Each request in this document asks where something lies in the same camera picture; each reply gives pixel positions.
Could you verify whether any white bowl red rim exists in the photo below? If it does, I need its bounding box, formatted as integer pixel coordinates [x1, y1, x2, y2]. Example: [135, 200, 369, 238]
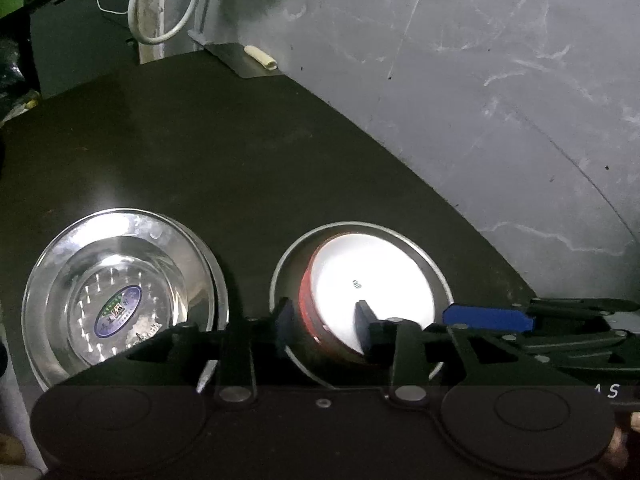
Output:
[298, 232, 435, 362]

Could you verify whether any grey flat metal plate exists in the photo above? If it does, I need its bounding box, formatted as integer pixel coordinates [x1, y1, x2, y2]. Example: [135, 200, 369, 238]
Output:
[188, 29, 281, 79]

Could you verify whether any right hand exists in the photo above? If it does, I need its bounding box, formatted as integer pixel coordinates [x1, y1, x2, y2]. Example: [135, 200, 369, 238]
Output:
[599, 412, 640, 480]

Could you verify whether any green box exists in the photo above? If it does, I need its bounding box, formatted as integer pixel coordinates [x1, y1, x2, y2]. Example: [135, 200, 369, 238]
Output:
[0, 0, 24, 18]

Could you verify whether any steel plate with sticker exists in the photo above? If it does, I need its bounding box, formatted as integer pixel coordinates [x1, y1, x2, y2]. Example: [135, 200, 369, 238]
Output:
[22, 208, 229, 390]

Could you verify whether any large steel bowl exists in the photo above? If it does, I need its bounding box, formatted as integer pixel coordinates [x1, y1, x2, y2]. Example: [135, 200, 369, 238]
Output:
[269, 221, 454, 389]

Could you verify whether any white wooden post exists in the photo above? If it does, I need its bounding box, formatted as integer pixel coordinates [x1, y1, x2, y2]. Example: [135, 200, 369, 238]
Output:
[129, 0, 165, 65]

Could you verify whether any white looped cable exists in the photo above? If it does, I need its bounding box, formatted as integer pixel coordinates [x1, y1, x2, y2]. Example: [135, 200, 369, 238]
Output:
[127, 0, 204, 47]

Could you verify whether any cream cylindrical roll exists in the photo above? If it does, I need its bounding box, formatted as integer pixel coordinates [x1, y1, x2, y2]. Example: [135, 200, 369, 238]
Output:
[244, 44, 278, 72]

